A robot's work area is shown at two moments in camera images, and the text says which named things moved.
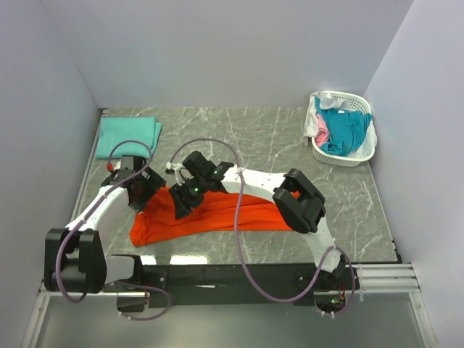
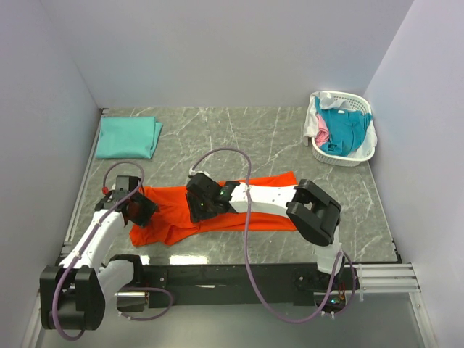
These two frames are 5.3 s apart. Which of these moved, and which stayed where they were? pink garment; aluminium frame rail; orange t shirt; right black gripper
Moved: right black gripper
Stayed: aluminium frame rail; pink garment; orange t shirt
